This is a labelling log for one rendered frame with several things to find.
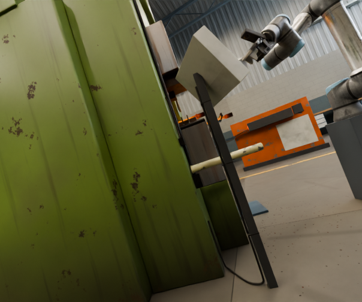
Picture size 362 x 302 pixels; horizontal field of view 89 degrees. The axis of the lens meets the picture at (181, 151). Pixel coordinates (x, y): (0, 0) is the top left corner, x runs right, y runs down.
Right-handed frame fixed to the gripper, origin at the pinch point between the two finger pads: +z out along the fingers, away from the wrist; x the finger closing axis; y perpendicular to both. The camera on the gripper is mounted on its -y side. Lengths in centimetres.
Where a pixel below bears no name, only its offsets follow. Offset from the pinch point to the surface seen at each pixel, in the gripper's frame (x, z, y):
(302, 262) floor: 13, 53, 92
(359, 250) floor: 0, 33, 104
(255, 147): 20.1, 18.5, 39.6
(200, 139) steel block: 53, 24, 16
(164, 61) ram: 54, -4, -43
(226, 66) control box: -6.8, 17.2, -2.7
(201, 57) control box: -0.8, 17.6, -13.8
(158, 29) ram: 53, -19, -63
